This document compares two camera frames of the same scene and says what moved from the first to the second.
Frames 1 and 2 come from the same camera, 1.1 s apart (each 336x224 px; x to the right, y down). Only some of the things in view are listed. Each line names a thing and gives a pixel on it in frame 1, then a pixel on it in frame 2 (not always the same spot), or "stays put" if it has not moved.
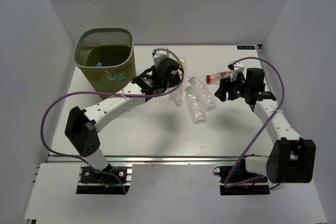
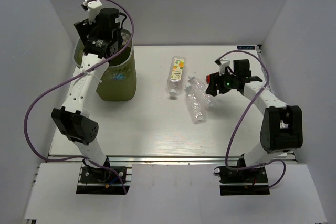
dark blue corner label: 245,47 stays put
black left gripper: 175,80 -> 84,28
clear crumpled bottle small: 204,94 stays put
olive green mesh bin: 106,57 stays put
